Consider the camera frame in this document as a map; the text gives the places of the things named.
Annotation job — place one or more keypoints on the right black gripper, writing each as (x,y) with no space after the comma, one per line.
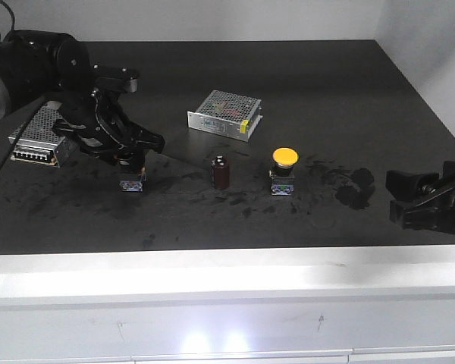
(431,199)

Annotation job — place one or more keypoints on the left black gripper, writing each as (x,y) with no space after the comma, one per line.
(93,118)

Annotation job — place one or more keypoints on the red mushroom push button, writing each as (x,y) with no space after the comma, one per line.
(132,178)

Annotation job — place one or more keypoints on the yellow mushroom push button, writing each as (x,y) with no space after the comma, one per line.
(281,172)

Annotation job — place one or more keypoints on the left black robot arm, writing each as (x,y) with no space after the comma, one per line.
(57,67)

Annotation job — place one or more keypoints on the right dark red capacitor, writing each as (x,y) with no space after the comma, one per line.
(220,169)

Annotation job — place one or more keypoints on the right metal mesh power supply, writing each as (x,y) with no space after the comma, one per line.
(227,114)

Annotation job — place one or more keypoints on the metal mesh power supply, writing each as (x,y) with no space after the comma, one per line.
(227,114)
(39,144)

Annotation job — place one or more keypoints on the left metal mesh power supply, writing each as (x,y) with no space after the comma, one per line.
(39,144)

